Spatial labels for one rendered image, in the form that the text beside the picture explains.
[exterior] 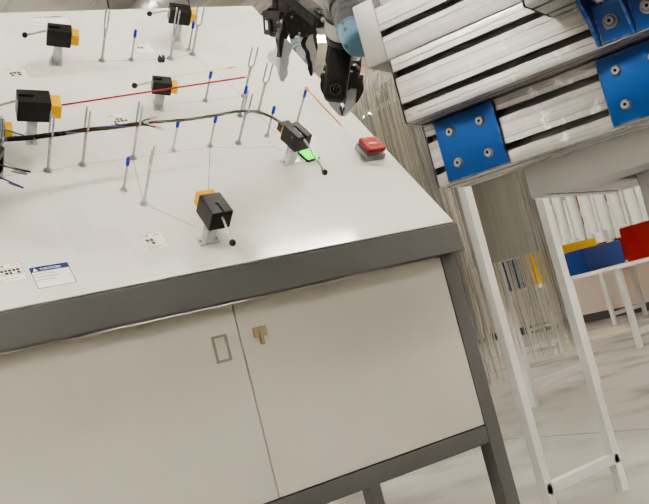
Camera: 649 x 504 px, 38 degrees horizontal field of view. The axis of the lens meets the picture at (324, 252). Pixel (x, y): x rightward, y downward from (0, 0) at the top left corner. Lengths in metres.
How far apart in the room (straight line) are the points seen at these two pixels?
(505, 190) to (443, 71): 1.92
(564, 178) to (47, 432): 0.99
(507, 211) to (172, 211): 1.47
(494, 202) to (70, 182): 1.62
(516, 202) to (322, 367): 1.33
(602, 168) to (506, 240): 1.88
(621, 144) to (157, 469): 1.02
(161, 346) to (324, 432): 0.39
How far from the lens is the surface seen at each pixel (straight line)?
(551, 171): 1.32
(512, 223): 3.14
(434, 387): 2.12
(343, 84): 1.88
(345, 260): 1.98
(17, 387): 1.73
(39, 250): 1.83
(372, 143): 2.29
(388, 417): 2.04
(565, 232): 4.98
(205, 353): 1.85
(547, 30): 1.19
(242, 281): 1.86
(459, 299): 2.20
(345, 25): 1.73
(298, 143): 2.13
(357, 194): 2.16
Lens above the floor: 0.70
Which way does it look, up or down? 5 degrees up
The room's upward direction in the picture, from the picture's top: 14 degrees counter-clockwise
